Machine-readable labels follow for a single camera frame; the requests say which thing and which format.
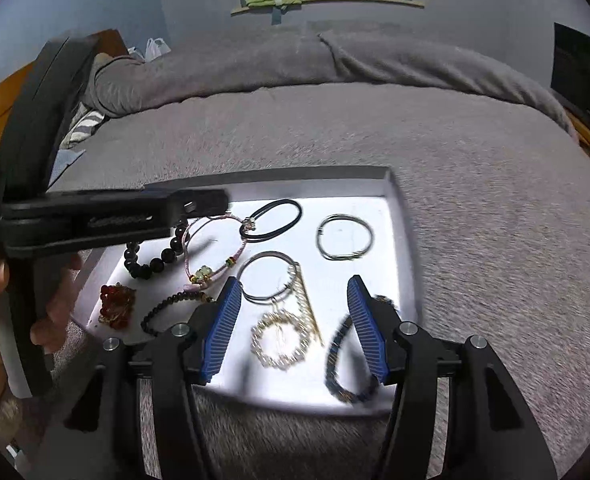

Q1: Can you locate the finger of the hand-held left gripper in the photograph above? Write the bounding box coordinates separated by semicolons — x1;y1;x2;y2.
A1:
2;194;188;261
144;186;230;220

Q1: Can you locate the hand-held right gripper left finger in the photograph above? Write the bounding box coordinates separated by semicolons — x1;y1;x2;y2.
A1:
30;276;243;480

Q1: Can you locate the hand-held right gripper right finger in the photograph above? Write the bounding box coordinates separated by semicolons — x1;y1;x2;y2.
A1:
346;275;558;480

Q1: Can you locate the blue bead bracelet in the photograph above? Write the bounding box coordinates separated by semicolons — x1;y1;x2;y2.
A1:
324;295;400;406

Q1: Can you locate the pink cord bracelet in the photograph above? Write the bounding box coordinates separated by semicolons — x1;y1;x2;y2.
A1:
182;214;253;293

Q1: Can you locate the large silver hoop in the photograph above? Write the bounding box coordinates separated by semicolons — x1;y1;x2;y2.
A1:
237;251;300;305

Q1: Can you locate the gold hair pin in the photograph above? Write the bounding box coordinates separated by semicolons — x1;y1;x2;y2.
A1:
287;262;324;347

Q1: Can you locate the grey cardboard box tray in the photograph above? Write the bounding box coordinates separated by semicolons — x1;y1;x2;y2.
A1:
70;165;420;416

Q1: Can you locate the dark small bead bracelet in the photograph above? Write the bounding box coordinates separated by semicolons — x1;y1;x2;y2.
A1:
140;290;216;337

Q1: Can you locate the black cord bracelet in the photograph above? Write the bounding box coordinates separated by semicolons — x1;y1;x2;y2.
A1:
239;199;304;242

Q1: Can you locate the red and gold bead jewelry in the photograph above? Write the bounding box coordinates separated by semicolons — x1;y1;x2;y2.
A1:
97;282;138;330

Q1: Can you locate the blue cloth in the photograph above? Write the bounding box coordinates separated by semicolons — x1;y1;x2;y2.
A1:
50;147;86;191

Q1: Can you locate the striped pillow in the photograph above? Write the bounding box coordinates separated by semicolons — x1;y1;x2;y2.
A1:
60;110;106;150

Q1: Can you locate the white plastic bag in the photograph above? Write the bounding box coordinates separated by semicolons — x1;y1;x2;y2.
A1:
127;37;172;63

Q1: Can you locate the grey fleece blanket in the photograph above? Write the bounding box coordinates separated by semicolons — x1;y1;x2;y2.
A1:
5;22;590;480

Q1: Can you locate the black monitor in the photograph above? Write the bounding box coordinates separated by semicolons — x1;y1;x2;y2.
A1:
550;22;590;133

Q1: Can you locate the black large bead bracelet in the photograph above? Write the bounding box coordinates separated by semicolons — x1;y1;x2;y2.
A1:
123;222;188;281

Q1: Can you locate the thin silver wire bangle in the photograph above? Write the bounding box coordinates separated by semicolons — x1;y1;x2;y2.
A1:
316;214;374;262

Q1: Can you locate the wooden wall shelf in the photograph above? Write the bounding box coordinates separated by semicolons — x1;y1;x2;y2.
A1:
231;0;426;16

